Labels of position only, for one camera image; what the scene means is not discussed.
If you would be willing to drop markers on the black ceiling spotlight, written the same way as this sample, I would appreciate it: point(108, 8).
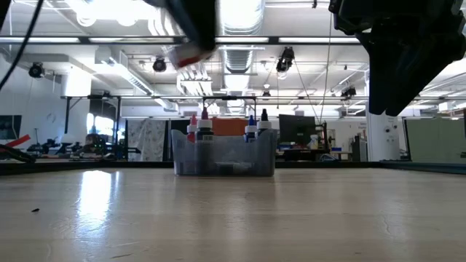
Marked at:
point(159, 64)
point(348, 91)
point(285, 60)
point(36, 70)

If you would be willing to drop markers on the black computer monitor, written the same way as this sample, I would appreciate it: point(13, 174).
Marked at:
point(296, 129)

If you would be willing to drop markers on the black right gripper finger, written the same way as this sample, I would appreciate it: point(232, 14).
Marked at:
point(379, 83)
point(407, 83)

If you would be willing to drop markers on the white round pillar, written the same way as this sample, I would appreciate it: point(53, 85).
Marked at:
point(382, 142)

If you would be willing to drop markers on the black aluminium rig frame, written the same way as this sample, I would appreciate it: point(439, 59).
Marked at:
point(364, 164)

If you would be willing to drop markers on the white patterned curtain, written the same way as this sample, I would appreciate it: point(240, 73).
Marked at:
point(145, 140)

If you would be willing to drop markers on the red angled bar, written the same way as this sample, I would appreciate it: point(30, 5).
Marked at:
point(20, 140)

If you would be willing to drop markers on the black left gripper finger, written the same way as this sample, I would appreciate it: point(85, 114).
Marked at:
point(200, 22)

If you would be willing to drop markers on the long ceiling light bar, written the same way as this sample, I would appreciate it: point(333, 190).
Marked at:
point(316, 40)

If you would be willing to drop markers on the large black food coloring bottle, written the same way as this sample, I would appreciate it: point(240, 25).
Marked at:
point(264, 125)

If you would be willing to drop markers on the translucent grey plastic bin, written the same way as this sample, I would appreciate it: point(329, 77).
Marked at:
point(225, 156)

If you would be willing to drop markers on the grey-green partition panel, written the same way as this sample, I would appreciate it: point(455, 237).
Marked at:
point(435, 140)

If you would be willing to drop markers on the small dark red coloring bottle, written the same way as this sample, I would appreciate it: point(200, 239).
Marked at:
point(185, 58)

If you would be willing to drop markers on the large blue food coloring bottle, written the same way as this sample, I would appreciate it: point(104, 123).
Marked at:
point(250, 130)

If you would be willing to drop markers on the black background robot equipment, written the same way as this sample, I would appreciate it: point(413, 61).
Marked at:
point(91, 147)

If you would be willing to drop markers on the dark wall screen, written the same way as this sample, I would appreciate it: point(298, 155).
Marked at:
point(10, 127)

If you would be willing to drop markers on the large purple food coloring bottle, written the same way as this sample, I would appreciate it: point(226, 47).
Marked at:
point(204, 125)

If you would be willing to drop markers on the silver ventilation duct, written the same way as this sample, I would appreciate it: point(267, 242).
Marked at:
point(238, 72)

